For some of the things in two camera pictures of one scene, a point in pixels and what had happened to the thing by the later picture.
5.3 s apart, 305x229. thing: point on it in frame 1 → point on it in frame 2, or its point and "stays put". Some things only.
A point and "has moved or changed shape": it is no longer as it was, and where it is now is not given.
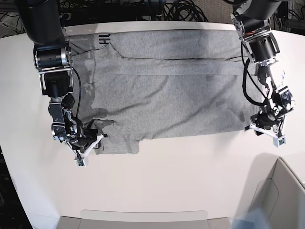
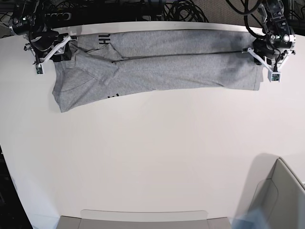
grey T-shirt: [133, 84] has moved or changed shape
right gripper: [269, 119] → [271, 49]
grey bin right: [282, 194] stays put
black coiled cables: [183, 10] stays put
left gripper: [66, 129] → [49, 45]
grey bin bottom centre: [157, 220] stays put
